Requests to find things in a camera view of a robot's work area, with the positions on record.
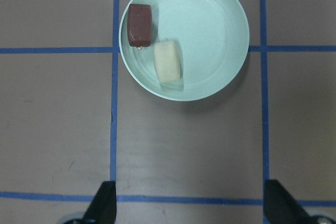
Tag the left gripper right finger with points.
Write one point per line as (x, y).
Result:
(279, 206)

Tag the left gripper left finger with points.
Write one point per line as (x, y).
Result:
(103, 206)

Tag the white steamed bun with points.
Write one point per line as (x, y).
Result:
(167, 61)

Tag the brown steamed bun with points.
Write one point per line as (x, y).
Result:
(139, 25)

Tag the light green plate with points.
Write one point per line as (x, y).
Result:
(212, 40)

